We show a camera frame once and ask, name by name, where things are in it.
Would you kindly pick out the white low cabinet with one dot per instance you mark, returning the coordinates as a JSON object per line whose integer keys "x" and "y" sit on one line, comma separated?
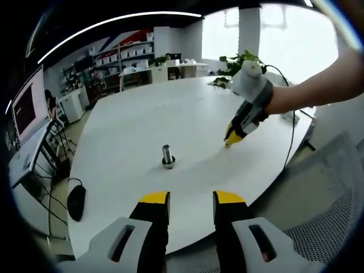
{"x": 185, "y": 69}

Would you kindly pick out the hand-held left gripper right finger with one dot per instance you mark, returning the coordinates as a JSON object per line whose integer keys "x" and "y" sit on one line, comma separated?
{"x": 239, "y": 241}

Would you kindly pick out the grey mesh office chair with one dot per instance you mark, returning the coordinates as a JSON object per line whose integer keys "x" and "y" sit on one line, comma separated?
{"x": 321, "y": 204}

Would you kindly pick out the curved ceiling light strip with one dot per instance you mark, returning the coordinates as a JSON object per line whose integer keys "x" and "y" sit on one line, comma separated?
{"x": 113, "y": 21}

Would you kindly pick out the potted green plant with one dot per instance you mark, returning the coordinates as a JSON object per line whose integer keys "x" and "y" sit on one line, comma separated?
{"x": 236, "y": 61}

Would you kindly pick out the small black monitor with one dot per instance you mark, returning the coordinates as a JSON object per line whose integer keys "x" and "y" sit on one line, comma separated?
{"x": 175, "y": 56}

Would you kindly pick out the straight ceiling light strip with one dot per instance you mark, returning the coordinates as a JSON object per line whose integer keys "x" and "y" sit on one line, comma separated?
{"x": 307, "y": 3}

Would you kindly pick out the white box appliance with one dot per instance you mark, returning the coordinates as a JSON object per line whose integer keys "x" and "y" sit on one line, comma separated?
{"x": 72, "y": 105}

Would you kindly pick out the shelving unit with white bins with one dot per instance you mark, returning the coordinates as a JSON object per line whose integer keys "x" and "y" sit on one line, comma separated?
{"x": 113, "y": 57}

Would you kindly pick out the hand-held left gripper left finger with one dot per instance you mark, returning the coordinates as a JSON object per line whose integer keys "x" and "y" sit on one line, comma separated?
{"x": 133, "y": 241}

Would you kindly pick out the white table wooden legs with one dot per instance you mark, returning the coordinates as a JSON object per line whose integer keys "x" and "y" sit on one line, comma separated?
{"x": 135, "y": 74}

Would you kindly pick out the small green plant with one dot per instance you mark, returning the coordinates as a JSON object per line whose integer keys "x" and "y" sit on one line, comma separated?
{"x": 159, "y": 60}

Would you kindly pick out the black computer mouse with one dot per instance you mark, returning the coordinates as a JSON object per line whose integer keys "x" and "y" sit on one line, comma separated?
{"x": 76, "y": 203}

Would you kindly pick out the large steel threaded stud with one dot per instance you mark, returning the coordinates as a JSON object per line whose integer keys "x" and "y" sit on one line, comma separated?
{"x": 168, "y": 156}

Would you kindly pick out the computer monitor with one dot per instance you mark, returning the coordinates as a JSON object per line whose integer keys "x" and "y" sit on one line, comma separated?
{"x": 28, "y": 106}

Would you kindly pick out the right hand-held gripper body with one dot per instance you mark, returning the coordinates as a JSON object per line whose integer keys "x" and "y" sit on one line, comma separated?
{"x": 250, "y": 82}

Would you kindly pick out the white computer desk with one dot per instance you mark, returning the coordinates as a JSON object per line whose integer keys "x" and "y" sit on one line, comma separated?
{"x": 25, "y": 156}

